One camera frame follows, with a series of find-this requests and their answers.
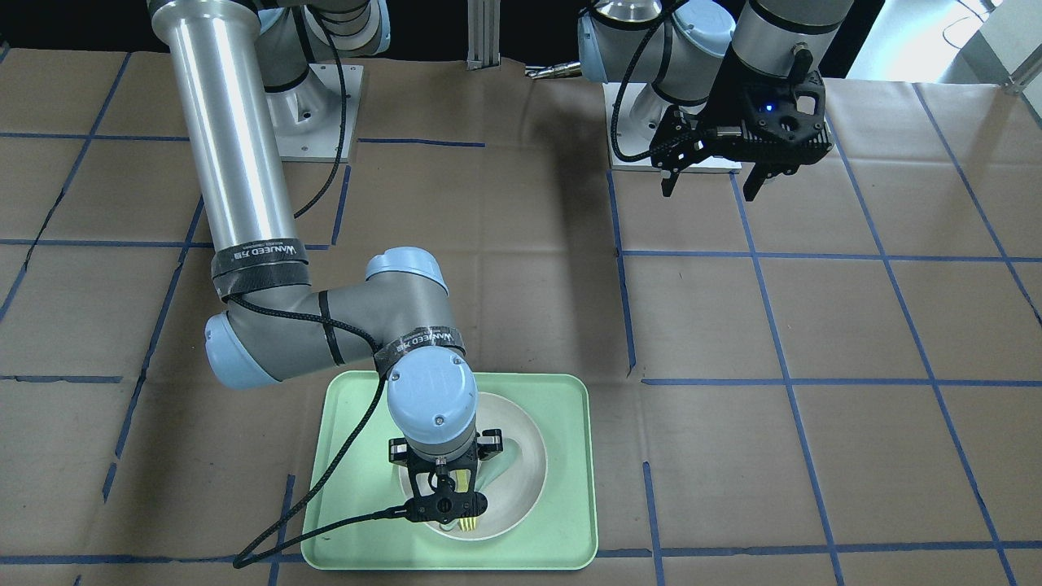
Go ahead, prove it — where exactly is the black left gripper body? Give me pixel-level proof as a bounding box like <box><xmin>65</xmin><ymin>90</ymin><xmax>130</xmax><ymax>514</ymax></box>
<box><xmin>704</xmin><ymin>57</ymin><xmax>834</xmax><ymax>168</ymax></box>

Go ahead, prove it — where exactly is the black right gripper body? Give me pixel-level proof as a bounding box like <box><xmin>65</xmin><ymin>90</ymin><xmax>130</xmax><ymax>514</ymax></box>
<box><xmin>388</xmin><ymin>429</ymin><xmax>505</xmax><ymax>524</ymax></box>

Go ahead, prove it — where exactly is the yellow plastic fork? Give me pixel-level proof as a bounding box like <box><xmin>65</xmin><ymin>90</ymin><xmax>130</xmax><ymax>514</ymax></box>
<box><xmin>453</xmin><ymin>470</ymin><xmax>478</xmax><ymax>533</ymax></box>

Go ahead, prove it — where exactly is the teal plastic spoon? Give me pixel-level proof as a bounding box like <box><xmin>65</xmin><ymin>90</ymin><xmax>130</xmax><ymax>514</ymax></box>
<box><xmin>440</xmin><ymin>438</ymin><xmax>520</xmax><ymax>531</ymax></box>

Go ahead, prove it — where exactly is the beige round plate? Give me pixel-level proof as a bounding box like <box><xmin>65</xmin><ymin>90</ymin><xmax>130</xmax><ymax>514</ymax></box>
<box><xmin>427</xmin><ymin>392</ymin><xmax>548</xmax><ymax>541</ymax></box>

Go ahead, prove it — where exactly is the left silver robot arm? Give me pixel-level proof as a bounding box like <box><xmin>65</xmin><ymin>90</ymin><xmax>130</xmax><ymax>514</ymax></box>
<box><xmin>577</xmin><ymin>1</ymin><xmax>852</xmax><ymax>201</ymax></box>

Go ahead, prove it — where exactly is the mint green tray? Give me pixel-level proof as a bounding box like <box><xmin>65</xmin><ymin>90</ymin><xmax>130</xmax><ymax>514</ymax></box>
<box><xmin>301</xmin><ymin>371</ymin><xmax>598</xmax><ymax>571</ymax></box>

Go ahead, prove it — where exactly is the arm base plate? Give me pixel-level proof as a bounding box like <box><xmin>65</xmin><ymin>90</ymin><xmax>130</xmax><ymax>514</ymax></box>
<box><xmin>602</xmin><ymin>81</ymin><xmax>743</xmax><ymax>173</ymax></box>
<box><xmin>265</xmin><ymin>63</ymin><xmax>365</xmax><ymax>163</ymax></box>

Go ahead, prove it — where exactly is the aluminium frame post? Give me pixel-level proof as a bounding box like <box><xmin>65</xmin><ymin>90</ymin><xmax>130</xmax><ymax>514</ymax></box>
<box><xmin>466</xmin><ymin>0</ymin><xmax>501</xmax><ymax>71</ymax></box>

